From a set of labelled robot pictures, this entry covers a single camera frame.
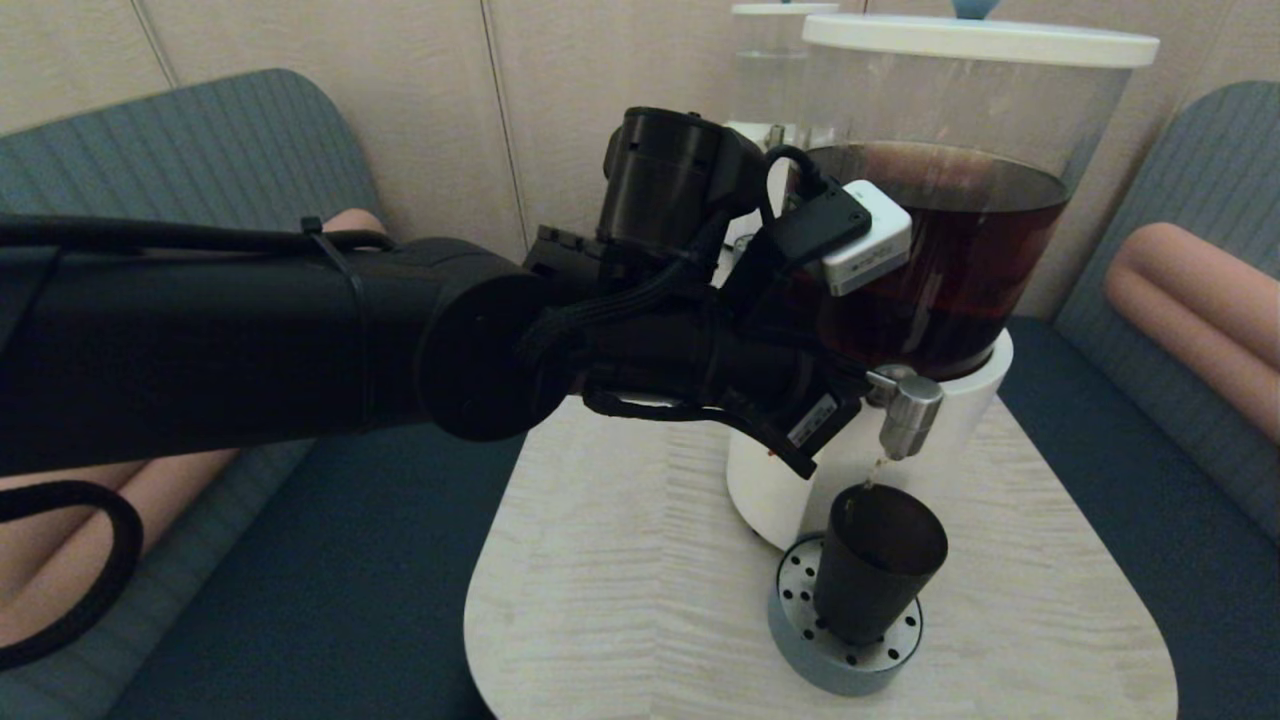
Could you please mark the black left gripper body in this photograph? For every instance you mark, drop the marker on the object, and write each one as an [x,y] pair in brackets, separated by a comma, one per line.
[790,390]

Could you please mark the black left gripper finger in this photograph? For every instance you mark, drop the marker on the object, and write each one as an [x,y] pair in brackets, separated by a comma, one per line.
[852,390]
[848,368]

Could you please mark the steel dispenser tap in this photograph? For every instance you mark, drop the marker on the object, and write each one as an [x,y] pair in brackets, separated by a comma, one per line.
[910,410]

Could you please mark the black tapered cup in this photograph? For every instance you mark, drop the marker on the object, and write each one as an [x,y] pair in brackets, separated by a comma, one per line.
[875,570]

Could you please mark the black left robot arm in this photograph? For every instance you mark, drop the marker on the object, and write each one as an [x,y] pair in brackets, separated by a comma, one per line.
[250,340]

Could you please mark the large tea dispenser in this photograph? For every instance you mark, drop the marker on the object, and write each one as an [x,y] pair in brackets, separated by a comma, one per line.
[960,260]

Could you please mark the large blue-grey perforated drip tray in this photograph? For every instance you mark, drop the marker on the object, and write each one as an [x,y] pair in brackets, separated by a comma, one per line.
[830,668]

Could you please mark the small clear water dispenser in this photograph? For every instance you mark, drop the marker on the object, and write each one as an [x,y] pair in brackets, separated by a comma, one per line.
[770,60]

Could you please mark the dark blue seat cushion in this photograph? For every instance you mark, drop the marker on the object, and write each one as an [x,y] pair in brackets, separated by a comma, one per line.
[350,570]
[1150,530]

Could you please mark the pink bolster cushion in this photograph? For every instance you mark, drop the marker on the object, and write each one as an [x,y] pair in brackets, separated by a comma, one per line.
[80,540]
[1200,310]

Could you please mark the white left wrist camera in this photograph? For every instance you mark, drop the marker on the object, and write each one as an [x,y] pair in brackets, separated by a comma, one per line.
[870,250]

